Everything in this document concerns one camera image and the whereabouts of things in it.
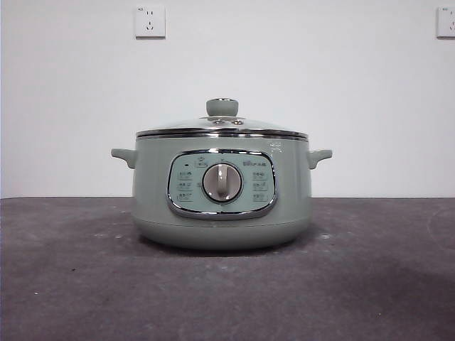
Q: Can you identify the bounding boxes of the glass lid with green knob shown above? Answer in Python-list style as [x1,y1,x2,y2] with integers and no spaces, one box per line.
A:
[136,97,309,139]

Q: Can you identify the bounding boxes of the pale green electric pot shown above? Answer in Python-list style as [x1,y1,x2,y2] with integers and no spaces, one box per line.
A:
[110,136,333,249]

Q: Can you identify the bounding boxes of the white wall socket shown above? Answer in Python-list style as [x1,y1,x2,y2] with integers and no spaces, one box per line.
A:
[134,6,167,40]
[436,6,455,40]

